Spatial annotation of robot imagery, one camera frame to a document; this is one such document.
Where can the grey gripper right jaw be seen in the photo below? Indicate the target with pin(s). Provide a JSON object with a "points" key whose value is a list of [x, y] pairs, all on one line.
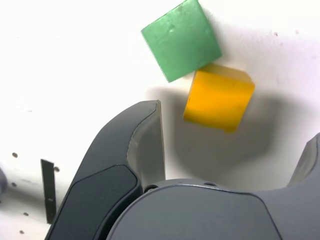
{"points": [[200, 212]]}

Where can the yellow cube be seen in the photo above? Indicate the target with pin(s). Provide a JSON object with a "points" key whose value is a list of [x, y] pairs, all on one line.
{"points": [[217, 100]]}

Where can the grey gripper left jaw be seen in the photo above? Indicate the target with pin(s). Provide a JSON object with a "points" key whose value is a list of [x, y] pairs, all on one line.
{"points": [[105, 175]]}

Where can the green cube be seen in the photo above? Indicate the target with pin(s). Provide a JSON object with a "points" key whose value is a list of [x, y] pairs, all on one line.
{"points": [[180, 42]]}

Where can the black tape strip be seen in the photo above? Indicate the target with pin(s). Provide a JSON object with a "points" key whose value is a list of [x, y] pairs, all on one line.
{"points": [[48, 190]]}

